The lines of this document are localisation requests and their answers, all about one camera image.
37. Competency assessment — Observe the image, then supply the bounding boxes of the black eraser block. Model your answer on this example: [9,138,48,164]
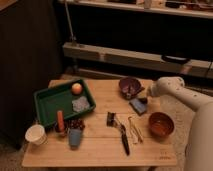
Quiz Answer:
[139,97,148,104]

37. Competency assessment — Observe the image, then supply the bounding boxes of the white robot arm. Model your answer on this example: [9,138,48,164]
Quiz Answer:
[148,77,213,171]

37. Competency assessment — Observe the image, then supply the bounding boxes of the purple bowl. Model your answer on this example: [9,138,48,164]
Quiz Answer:
[119,77,142,99]

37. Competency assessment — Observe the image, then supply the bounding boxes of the red bowl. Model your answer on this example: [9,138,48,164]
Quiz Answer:
[148,112,174,138]

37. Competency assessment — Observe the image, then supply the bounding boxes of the blue sponge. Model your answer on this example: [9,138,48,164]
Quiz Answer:
[129,98,147,116]

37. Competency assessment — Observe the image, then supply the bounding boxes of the grey metal shelf beam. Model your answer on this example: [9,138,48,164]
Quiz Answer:
[63,42,213,79]

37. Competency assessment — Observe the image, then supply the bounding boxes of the black binder clip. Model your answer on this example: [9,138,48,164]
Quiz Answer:
[106,112,115,126]

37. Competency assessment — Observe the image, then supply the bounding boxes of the yellow tongs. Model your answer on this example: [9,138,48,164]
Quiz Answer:
[128,117,143,144]

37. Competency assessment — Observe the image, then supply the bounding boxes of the clear crumpled plastic bag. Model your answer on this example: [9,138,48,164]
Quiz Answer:
[72,96,90,112]

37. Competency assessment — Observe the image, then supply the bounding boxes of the orange ball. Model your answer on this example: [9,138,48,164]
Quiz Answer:
[71,83,83,95]

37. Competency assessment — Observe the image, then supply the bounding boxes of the dark red grapes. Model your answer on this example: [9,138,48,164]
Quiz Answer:
[68,119,85,131]

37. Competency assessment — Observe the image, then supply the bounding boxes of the blue plastic cup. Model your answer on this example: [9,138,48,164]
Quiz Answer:
[68,129,82,147]

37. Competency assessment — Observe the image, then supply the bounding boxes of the green plastic tray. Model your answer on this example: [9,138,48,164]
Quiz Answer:
[34,79,96,128]

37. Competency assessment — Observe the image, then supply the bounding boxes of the white paper cup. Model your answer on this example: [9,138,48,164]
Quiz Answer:
[25,124,47,145]

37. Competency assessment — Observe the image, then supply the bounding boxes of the black handle on shelf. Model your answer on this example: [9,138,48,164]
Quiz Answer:
[161,55,190,64]

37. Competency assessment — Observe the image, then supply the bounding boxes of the black handled knife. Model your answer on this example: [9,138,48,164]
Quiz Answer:
[116,119,130,156]

